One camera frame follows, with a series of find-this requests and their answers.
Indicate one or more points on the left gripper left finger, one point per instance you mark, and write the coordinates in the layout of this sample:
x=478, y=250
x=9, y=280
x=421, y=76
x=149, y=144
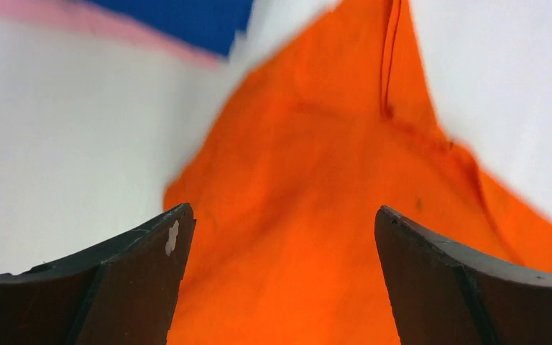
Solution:
x=120, y=291

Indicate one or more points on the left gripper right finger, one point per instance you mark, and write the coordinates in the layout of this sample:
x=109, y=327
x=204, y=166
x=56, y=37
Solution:
x=444, y=292

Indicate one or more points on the orange t shirt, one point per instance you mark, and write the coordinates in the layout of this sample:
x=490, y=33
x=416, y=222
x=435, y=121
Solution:
x=289, y=180

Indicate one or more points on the folded blue t shirt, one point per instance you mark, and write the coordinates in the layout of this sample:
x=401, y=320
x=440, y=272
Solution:
x=207, y=24

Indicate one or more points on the folded pink t shirt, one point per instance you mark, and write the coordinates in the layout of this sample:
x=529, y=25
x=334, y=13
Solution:
x=86, y=18

